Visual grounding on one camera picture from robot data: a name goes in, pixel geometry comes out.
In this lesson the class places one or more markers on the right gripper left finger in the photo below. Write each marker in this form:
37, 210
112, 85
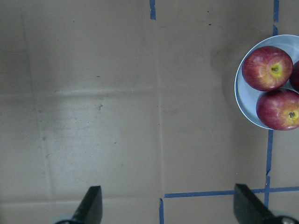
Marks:
90, 209

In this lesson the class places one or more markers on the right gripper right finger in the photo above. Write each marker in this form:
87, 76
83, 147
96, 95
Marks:
248, 209

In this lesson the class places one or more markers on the red apple on plate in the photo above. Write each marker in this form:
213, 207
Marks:
279, 109
294, 78
267, 68

